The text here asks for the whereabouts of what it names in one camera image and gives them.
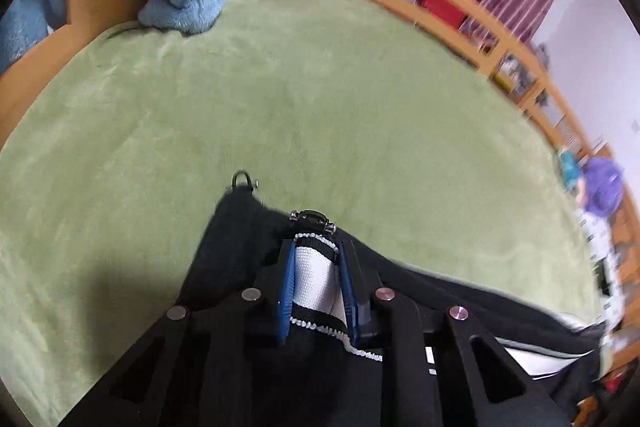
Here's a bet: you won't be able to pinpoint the white flower print pillow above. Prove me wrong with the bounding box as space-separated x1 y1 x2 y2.
575 207 623 323

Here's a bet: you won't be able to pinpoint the green fleece blanket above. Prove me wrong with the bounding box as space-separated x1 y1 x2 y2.
0 0 608 427

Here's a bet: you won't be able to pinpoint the teal geometric patterned pillow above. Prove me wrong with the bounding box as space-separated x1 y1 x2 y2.
557 149 583 192

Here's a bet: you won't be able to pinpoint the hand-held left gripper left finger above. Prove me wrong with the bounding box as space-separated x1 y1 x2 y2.
60 239 297 427

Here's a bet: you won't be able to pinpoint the black pants with white stripe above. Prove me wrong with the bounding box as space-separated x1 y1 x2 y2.
177 171 618 427

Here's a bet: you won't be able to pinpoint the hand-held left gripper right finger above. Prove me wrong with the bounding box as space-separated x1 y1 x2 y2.
337 238 573 427

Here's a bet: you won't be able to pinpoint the red chair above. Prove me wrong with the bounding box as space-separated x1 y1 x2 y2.
422 0 473 30

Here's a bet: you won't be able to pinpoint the purple plush toy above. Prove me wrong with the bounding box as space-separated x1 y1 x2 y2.
582 157 626 218

